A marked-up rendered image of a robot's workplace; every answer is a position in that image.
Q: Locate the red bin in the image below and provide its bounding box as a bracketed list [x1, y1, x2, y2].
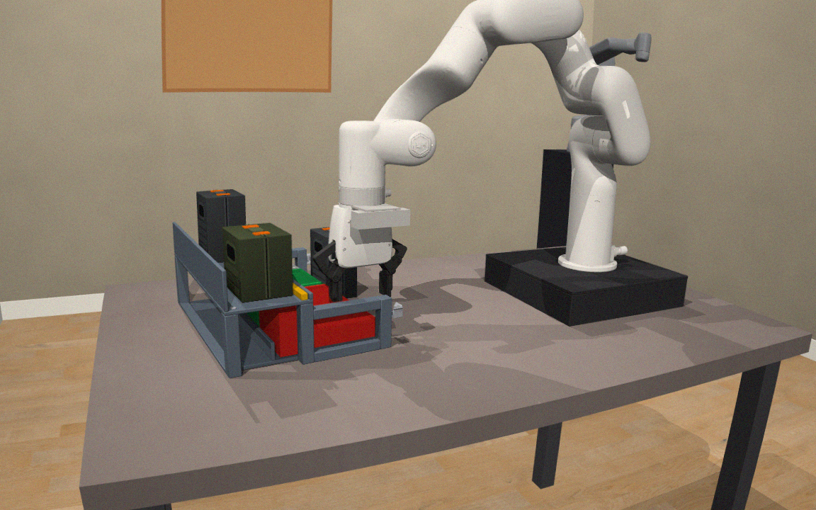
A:
[259, 284, 375, 357]

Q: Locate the yellow flat bar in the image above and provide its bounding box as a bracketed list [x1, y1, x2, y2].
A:
[293, 283, 308, 300]

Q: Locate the olive green case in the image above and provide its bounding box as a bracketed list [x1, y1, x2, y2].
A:
[222, 223, 293, 302]

